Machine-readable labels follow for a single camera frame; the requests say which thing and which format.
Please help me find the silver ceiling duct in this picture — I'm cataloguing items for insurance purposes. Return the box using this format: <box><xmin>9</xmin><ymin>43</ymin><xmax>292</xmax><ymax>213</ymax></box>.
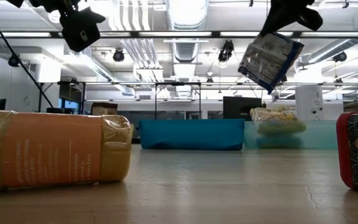
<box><xmin>166</xmin><ymin>0</ymin><xmax>209</xmax><ymax>100</ymax></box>

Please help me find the blue ramen packet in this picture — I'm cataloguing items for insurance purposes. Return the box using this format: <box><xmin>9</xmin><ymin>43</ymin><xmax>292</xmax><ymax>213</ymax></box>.
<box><xmin>237</xmin><ymin>32</ymin><xmax>305</xmax><ymax>95</ymax></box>

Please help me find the black overhead frame bar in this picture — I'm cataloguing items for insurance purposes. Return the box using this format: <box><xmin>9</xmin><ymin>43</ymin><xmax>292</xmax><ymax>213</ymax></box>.
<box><xmin>0</xmin><ymin>30</ymin><xmax>358</xmax><ymax>39</ymax></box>

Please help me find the green translucent plastic bin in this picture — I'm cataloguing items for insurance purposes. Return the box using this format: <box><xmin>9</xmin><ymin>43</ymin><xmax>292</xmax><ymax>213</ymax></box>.
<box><xmin>244</xmin><ymin>120</ymin><xmax>338</xmax><ymax>150</ymax></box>

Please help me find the black background table frame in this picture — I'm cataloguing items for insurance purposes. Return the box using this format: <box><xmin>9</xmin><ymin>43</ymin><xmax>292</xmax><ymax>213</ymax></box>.
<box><xmin>35</xmin><ymin>81</ymin><xmax>202</xmax><ymax>121</ymax></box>

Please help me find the white pillar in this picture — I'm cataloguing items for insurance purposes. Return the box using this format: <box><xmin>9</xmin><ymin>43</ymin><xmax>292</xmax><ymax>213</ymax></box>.
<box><xmin>295</xmin><ymin>85</ymin><xmax>324</xmax><ymax>121</ymax></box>

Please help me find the black monitor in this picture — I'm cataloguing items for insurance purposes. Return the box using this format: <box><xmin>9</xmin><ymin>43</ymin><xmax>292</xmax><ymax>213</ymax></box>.
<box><xmin>223</xmin><ymin>96</ymin><xmax>267</xmax><ymax>121</ymax></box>

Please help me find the dark monitor with blue glow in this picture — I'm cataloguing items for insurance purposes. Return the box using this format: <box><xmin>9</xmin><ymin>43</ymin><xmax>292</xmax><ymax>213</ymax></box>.
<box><xmin>57</xmin><ymin>84</ymin><xmax>83</xmax><ymax>110</ymax></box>

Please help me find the orange spice bottle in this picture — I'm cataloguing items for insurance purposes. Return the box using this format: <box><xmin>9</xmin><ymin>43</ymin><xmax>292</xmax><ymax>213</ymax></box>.
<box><xmin>0</xmin><ymin>109</ymin><xmax>132</xmax><ymax>191</ymax></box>

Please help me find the blue plastic bin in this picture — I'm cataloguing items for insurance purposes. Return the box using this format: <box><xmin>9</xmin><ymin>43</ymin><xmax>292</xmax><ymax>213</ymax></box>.
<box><xmin>138</xmin><ymin>118</ymin><xmax>246</xmax><ymax>151</ymax></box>

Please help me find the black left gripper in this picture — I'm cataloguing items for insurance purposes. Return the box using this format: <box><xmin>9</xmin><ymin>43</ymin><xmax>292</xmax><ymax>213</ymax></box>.
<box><xmin>6</xmin><ymin>0</ymin><xmax>107</xmax><ymax>53</ymax></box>

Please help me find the brown spice bottle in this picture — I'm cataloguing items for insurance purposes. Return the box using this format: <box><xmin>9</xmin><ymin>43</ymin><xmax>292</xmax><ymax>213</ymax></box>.
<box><xmin>91</xmin><ymin>101</ymin><xmax>119</xmax><ymax>116</ymax></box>

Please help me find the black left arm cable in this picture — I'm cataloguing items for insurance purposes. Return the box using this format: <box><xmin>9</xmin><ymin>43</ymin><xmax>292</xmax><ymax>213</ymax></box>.
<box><xmin>0</xmin><ymin>0</ymin><xmax>55</xmax><ymax>109</ymax></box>

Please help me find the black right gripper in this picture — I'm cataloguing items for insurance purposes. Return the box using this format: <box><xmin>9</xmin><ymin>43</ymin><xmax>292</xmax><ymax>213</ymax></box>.
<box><xmin>259</xmin><ymin>0</ymin><xmax>324</xmax><ymax>37</ymax></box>

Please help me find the ramen packet with yellow edge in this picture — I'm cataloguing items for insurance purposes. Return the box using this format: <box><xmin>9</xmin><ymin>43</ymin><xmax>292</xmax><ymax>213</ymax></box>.
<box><xmin>249</xmin><ymin>105</ymin><xmax>307</xmax><ymax>135</ymax></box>

